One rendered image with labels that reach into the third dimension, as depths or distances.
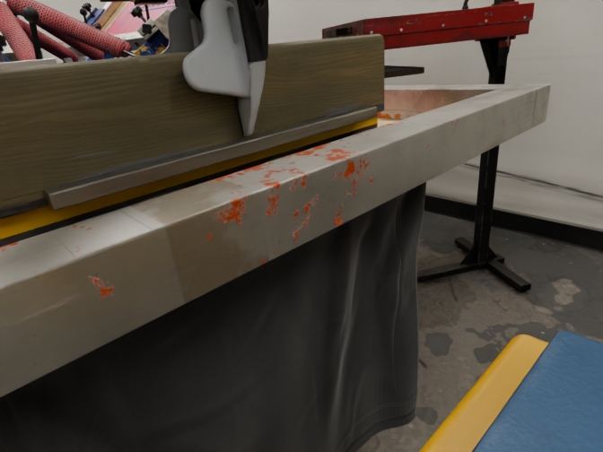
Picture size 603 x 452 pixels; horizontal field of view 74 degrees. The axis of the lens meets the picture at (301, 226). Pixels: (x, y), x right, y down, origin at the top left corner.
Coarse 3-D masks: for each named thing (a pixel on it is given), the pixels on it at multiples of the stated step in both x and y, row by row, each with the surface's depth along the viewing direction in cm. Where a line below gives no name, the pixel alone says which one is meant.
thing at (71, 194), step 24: (312, 120) 36; (336, 120) 36; (360, 120) 39; (216, 144) 30; (240, 144) 30; (264, 144) 31; (144, 168) 26; (168, 168) 27; (192, 168) 28; (48, 192) 23; (72, 192) 23; (96, 192) 24
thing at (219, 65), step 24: (216, 0) 26; (216, 24) 26; (240, 24) 27; (216, 48) 27; (240, 48) 27; (192, 72) 26; (216, 72) 27; (240, 72) 28; (264, 72) 28; (240, 96) 29; (240, 120) 30
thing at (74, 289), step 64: (384, 128) 28; (448, 128) 29; (512, 128) 37; (192, 192) 19; (256, 192) 18; (320, 192) 21; (384, 192) 25; (0, 256) 14; (64, 256) 14; (128, 256) 15; (192, 256) 17; (256, 256) 19; (0, 320) 13; (64, 320) 14; (128, 320) 16; (0, 384) 13
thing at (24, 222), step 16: (336, 128) 40; (352, 128) 42; (288, 144) 36; (304, 144) 38; (240, 160) 33; (256, 160) 34; (176, 176) 30; (192, 176) 30; (128, 192) 28; (144, 192) 28; (48, 208) 24; (64, 208) 25; (80, 208) 26; (96, 208) 26; (0, 224) 23; (16, 224) 24; (32, 224) 24
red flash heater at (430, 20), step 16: (400, 16) 119; (416, 16) 120; (432, 16) 121; (448, 16) 122; (464, 16) 124; (480, 16) 125; (496, 16) 126; (512, 16) 127; (528, 16) 128; (352, 32) 128; (368, 32) 119; (384, 32) 120; (400, 32) 121; (416, 32) 123; (432, 32) 124; (448, 32) 125; (464, 32) 126; (480, 32) 127; (496, 32) 128; (512, 32) 129; (528, 32) 130; (384, 48) 122
